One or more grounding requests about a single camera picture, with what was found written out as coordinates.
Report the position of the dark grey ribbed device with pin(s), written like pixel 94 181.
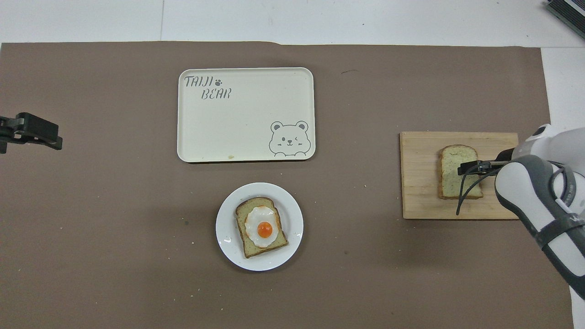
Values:
pixel 569 11

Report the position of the pale seeded bread slice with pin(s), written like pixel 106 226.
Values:
pixel 451 185

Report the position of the cream tray with bear print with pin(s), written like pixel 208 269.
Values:
pixel 237 123

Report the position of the fried egg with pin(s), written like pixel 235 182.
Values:
pixel 264 228

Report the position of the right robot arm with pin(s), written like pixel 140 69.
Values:
pixel 525 192

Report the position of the wooden cutting board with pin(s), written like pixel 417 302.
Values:
pixel 418 183

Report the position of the bread slice with dark crust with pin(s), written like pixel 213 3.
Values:
pixel 252 247

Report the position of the white round plate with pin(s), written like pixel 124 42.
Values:
pixel 226 228

